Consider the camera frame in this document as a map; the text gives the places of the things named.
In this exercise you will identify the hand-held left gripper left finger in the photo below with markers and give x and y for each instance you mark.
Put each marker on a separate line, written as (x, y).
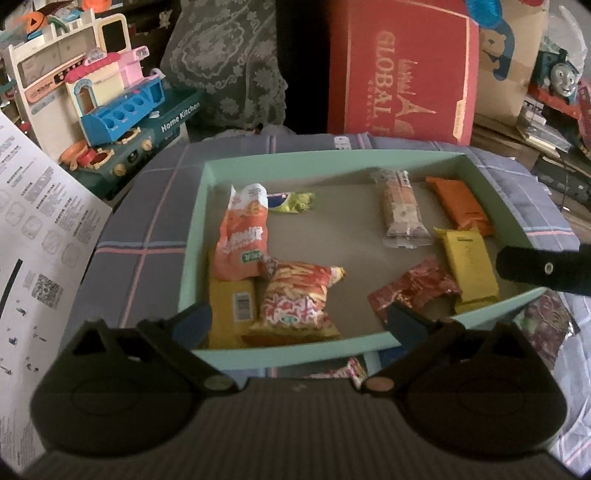
(194, 322)

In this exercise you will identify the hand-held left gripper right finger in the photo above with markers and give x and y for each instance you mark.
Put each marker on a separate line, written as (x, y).
(406, 325)

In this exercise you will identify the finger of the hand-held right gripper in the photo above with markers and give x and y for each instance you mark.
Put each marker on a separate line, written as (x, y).
(535, 267)

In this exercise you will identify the yellow packet with barcode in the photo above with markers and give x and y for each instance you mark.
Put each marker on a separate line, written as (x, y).
(231, 314)

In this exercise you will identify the dark red foil packet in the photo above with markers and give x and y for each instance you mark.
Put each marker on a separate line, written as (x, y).
(415, 288)

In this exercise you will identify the purple silver foil packet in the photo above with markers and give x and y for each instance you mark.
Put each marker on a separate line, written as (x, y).
(549, 323)

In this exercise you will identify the yellow wafer packet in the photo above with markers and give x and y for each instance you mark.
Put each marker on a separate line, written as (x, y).
(471, 267)

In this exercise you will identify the small red patterned packet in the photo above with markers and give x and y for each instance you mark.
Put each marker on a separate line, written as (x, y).
(344, 371)

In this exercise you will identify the orange rectangular packet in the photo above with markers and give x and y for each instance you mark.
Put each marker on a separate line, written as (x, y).
(461, 205)

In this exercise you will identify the orange white snack packet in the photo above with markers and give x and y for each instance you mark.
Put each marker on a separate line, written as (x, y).
(242, 235)

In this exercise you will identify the orange yellow chips packet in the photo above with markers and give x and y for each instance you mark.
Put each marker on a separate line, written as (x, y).
(295, 300)

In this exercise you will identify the clear nougat bar packet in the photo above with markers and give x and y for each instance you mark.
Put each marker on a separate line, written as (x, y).
(401, 207)

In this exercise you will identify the mint green cardboard box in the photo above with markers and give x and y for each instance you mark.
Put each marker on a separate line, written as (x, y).
(346, 221)

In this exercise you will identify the yellow green candy packet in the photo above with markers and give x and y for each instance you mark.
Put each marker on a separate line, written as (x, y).
(291, 203)

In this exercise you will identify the grey plaid cloth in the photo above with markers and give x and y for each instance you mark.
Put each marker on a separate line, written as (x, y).
(147, 221)

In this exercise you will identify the white printed instruction sheet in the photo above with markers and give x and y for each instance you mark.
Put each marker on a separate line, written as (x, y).
(41, 240)

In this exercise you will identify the blue toy train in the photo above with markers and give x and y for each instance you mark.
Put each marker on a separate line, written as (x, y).
(561, 74)

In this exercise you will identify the bear print cardboard box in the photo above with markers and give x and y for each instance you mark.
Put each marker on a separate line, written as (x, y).
(508, 69)

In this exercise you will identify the blue toy rack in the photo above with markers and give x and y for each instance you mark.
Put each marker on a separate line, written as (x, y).
(124, 110)

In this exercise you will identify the large red gift box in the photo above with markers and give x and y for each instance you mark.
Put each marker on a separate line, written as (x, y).
(401, 69)

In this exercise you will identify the pink cream toy house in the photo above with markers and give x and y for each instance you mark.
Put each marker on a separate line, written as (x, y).
(106, 83)

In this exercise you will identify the grey lace cloth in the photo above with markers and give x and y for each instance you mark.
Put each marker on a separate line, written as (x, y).
(221, 60)

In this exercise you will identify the cream toy cabinet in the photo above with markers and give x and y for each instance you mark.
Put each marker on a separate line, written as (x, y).
(51, 69)

